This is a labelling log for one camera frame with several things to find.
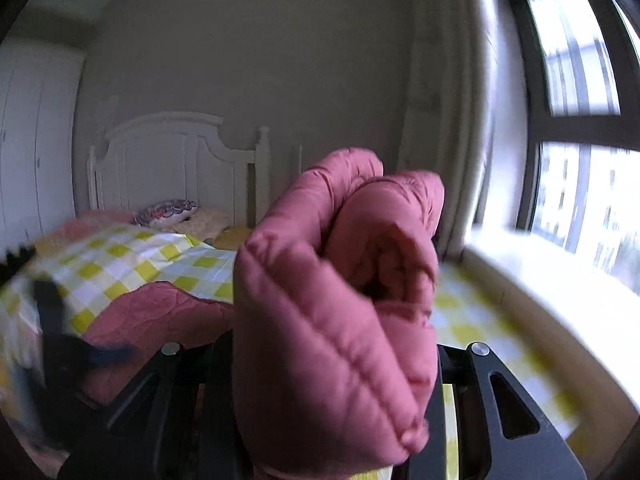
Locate cream pillow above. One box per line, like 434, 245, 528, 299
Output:
175, 207, 237, 239

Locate pink blanket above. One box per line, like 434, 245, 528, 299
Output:
50, 209, 137, 242

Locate black jagged object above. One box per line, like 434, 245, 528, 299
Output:
0, 244, 38, 281

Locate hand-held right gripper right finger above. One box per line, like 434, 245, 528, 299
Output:
395, 341, 589, 480

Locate white bed headboard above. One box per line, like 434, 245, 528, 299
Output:
87, 111, 274, 227

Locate patterned pillow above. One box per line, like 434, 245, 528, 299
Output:
131, 198, 199, 229

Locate yellow pillow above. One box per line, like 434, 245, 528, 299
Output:
212, 226, 254, 251

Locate dark framed window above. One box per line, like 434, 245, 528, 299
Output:
495, 0, 640, 297

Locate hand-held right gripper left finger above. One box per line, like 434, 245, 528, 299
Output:
57, 329, 257, 480

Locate white wardrobe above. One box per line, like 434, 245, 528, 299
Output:
0, 39, 87, 252

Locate yellow checked bedsheet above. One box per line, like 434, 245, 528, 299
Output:
0, 220, 586, 480

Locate cream window sill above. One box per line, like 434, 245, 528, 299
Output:
462, 224, 640, 433

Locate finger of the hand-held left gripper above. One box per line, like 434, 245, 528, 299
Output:
75, 339, 139, 370

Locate cream curtain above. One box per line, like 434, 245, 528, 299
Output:
400, 0, 501, 267

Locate pink quilted jacket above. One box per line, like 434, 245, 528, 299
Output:
82, 147, 446, 480

